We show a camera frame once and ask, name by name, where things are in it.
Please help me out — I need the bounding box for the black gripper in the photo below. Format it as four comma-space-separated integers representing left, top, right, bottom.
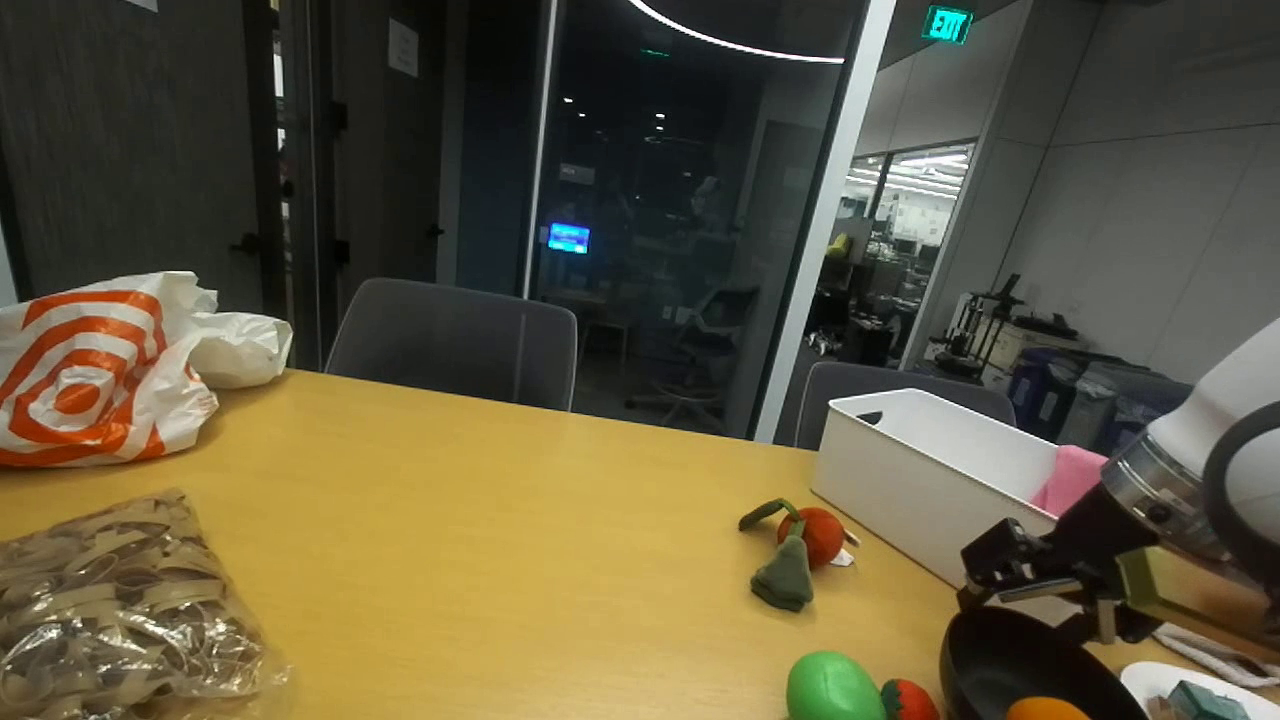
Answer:
957, 488, 1160, 640

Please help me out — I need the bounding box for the orange fruit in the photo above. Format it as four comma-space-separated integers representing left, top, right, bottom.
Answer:
1006, 694, 1090, 720

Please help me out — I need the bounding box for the red tomato plush toy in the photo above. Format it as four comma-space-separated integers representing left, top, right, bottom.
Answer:
735, 499, 861, 610

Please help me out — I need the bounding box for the green toy egg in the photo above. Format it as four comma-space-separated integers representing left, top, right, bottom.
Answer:
785, 651, 884, 720

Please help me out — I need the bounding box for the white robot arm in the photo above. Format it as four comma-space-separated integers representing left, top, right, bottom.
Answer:
957, 321, 1280, 644

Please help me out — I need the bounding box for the black bowl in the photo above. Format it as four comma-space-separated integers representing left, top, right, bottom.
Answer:
941, 607, 1150, 720

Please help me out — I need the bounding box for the pink cloth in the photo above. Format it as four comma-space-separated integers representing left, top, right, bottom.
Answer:
1034, 444, 1104, 517

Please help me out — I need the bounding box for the white paper plate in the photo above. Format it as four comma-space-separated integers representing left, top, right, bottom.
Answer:
1120, 661, 1280, 720

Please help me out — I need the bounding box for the white plastic bin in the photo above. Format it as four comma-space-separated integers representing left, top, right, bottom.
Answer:
813, 388, 1060, 588

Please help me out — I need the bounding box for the green exit sign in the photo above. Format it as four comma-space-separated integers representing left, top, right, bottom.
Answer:
923, 6, 972, 42

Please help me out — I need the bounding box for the blue lit screen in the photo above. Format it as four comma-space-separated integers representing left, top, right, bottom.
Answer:
543, 218, 594, 254

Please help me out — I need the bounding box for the grey chair left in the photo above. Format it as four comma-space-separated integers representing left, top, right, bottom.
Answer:
326, 275, 581, 409

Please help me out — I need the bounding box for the clear bag of snacks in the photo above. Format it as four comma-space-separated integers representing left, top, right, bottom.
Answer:
0, 493, 292, 720

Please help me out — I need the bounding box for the orange white plastic bag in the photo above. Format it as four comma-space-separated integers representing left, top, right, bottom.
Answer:
0, 270, 292, 466

